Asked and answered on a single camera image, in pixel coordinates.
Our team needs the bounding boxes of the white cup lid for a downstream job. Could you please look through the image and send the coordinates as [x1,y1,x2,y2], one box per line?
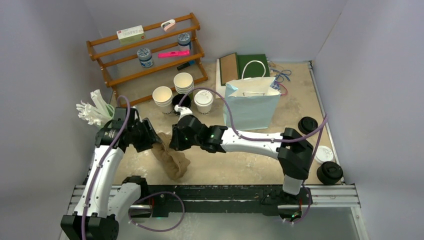
[194,89,214,103]
[314,145,335,164]

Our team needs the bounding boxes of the white cup stack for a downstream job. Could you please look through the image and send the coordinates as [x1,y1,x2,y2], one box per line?
[152,86,174,115]
[173,72,194,94]

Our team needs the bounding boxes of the light blue paper bag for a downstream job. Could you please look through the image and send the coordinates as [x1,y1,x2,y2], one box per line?
[223,60,282,131]

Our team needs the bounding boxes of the single white paper cup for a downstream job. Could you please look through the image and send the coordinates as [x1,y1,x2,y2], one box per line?
[194,100,213,115]

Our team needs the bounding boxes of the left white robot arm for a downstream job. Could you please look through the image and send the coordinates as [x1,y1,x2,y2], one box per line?
[60,107,161,240]

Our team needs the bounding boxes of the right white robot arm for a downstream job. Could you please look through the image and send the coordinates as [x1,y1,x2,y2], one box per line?
[169,115,314,204]

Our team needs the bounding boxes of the brown pulp cup carrier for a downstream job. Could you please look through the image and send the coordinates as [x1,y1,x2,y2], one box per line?
[151,132,191,181]

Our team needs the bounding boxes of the black paper cup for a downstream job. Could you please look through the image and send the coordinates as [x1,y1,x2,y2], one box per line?
[171,93,192,113]

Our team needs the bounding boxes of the green straw holder cup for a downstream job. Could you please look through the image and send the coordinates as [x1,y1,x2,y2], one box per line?
[103,103,115,122]

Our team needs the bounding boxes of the white wrapped straws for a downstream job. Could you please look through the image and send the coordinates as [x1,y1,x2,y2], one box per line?
[75,89,107,128]

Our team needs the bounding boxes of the black blue marker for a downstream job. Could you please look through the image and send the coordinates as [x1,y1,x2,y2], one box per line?
[176,60,196,71]

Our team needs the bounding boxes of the wooden shelf rack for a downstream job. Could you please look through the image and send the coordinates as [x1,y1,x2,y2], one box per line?
[86,12,208,98]

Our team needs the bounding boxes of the left blue white jar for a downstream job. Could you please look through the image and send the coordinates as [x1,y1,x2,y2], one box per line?
[137,47,154,68]

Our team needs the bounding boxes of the blue white jar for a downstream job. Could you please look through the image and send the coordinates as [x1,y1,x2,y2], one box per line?
[137,47,154,68]
[177,32,192,51]

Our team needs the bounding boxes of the pink marker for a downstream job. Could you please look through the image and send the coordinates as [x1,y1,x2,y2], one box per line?
[157,50,191,59]

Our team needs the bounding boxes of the green paper bag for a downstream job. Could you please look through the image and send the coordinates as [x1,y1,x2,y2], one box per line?
[237,54,270,79]

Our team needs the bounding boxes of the right blue white jar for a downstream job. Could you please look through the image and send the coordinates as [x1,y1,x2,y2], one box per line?
[177,32,192,51]

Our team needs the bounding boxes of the checkered patterned paper bag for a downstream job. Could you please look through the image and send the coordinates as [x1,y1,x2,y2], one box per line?
[271,76,288,96]

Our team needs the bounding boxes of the white green box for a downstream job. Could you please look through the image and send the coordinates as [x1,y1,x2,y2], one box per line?
[116,25,146,46]

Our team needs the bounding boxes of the pink white stapler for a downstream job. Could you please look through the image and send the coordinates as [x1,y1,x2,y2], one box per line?
[160,19,176,33]

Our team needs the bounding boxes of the stacked black cup lids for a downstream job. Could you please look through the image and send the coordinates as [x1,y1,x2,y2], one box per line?
[316,161,344,186]

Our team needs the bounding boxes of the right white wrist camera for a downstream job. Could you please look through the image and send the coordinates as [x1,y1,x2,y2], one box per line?
[174,105,193,121]

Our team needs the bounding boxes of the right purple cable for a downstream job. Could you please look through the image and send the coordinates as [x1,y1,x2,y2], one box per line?
[173,87,329,226]

